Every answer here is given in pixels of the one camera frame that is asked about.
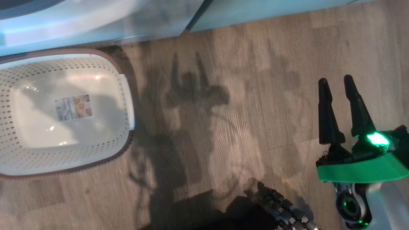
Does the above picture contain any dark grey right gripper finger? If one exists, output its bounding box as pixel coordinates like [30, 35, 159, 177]
[343, 74, 377, 138]
[318, 78, 345, 145]

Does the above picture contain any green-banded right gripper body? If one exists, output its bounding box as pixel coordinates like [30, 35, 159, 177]
[316, 125, 409, 183]

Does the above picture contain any white perforated laundry basket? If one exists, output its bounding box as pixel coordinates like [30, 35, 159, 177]
[0, 48, 135, 179]

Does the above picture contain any white front-load washing machine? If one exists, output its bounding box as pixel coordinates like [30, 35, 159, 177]
[0, 0, 205, 56]

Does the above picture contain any printed basket product sticker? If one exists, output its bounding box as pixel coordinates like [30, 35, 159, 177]
[54, 94, 93, 122]

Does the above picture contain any grey rubber door seal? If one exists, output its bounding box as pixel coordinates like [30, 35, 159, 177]
[0, 0, 66, 20]

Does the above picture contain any pale green cabinet panel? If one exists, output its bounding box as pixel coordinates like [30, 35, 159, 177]
[187, 0, 377, 32]

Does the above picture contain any black segmented cable chain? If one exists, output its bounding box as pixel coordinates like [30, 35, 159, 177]
[256, 180, 320, 230]

